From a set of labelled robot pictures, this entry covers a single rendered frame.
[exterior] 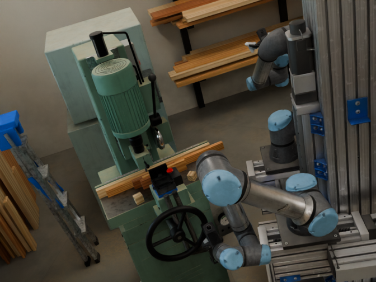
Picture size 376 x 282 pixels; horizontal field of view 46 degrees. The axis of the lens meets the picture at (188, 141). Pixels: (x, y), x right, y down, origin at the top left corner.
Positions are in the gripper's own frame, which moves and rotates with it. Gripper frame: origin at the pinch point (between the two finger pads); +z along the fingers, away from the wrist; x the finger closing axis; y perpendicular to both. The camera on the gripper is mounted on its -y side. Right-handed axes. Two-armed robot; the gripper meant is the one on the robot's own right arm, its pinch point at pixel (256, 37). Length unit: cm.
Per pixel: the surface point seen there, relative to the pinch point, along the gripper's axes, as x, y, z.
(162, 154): -76, 34, -17
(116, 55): -73, -35, -34
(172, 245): -88, 53, -68
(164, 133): -69, 12, -34
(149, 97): -68, -8, -32
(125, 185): -96, 18, -54
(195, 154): -59, 22, -49
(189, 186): -68, 26, -65
